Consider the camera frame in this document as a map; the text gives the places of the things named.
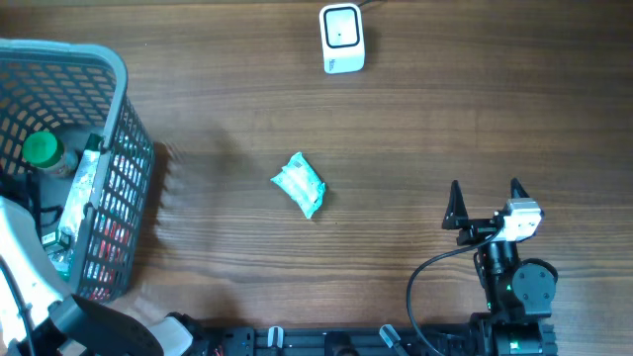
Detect light green wipes packet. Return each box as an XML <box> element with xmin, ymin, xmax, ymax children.
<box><xmin>270</xmin><ymin>152</ymin><xmax>326</xmax><ymax>220</ymax></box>

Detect red white packet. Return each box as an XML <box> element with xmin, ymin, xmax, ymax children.
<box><xmin>87</xmin><ymin>214</ymin><xmax>125</xmax><ymax>302</ymax></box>

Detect small green white box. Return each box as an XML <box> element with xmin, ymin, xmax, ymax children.
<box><xmin>41</xmin><ymin>230</ymin><xmax>70</xmax><ymax>253</ymax></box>

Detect green lid jar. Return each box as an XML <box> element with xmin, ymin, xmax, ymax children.
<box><xmin>22</xmin><ymin>131</ymin><xmax>79</xmax><ymax>177</ymax></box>

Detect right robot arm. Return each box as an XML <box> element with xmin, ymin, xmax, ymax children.
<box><xmin>442</xmin><ymin>179</ymin><xmax>559</xmax><ymax>355</ymax></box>

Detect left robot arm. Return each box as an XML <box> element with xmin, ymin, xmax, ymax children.
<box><xmin>1</xmin><ymin>198</ymin><xmax>194</xmax><ymax>355</ymax></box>

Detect white barcode scanner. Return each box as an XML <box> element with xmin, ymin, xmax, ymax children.
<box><xmin>318</xmin><ymin>3</ymin><xmax>366</xmax><ymax>74</ymax></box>

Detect long green white package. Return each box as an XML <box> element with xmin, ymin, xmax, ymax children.
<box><xmin>57</xmin><ymin>133</ymin><xmax>102</xmax><ymax>242</ymax></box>

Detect grey plastic mesh basket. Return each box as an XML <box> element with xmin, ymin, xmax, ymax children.
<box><xmin>1</xmin><ymin>40</ymin><xmax>155</xmax><ymax>303</ymax></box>

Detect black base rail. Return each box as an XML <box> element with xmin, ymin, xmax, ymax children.
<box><xmin>197</xmin><ymin>324</ymin><xmax>559</xmax><ymax>356</ymax></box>

